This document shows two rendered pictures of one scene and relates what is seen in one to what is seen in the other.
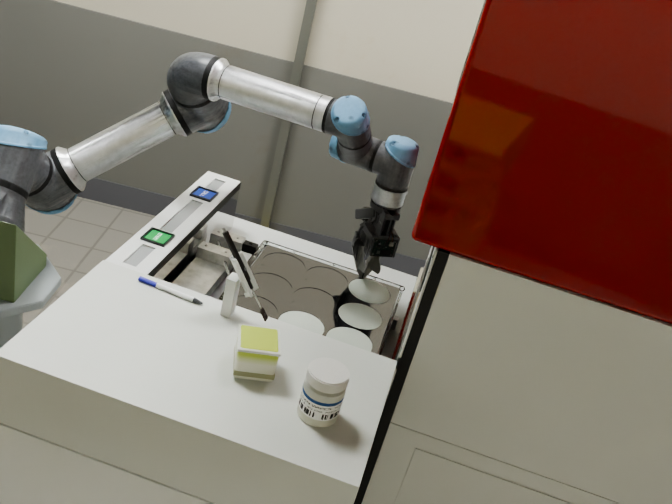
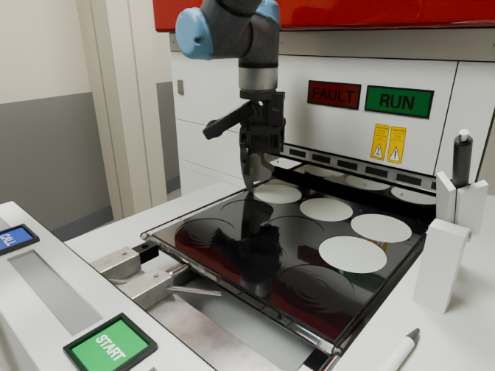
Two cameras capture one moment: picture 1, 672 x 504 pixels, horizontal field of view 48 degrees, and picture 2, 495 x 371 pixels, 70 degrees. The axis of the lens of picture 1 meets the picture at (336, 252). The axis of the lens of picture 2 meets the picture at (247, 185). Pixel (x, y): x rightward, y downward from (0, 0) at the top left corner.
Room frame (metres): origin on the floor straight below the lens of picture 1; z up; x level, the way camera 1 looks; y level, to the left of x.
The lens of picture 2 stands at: (1.20, 0.50, 1.20)
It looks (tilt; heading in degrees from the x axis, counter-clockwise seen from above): 23 degrees down; 305
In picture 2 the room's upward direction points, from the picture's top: straight up
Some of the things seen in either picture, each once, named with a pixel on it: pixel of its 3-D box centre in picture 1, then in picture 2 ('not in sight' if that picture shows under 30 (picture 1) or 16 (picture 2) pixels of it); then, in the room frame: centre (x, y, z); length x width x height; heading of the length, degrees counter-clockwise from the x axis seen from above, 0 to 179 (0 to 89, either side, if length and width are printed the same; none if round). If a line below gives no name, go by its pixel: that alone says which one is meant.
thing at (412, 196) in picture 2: (404, 328); (343, 193); (1.43, -0.19, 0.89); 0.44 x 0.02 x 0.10; 173
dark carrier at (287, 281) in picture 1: (314, 301); (294, 230); (1.44, 0.02, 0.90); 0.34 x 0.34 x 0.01; 83
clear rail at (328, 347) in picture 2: (239, 276); (218, 280); (1.46, 0.20, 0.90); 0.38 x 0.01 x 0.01; 173
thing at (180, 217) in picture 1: (177, 241); (63, 336); (1.55, 0.37, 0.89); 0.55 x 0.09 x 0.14; 173
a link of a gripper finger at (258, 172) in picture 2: (362, 264); (257, 174); (1.57, -0.07, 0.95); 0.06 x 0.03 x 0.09; 22
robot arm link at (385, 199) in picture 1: (389, 195); (258, 79); (1.58, -0.08, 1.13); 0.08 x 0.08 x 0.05
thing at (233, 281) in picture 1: (241, 287); (449, 237); (1.21, 0.16, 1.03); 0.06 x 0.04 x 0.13; 83
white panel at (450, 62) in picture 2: (436, 249); (283, 123); (1.60, -0.23, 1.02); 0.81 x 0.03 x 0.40; 173
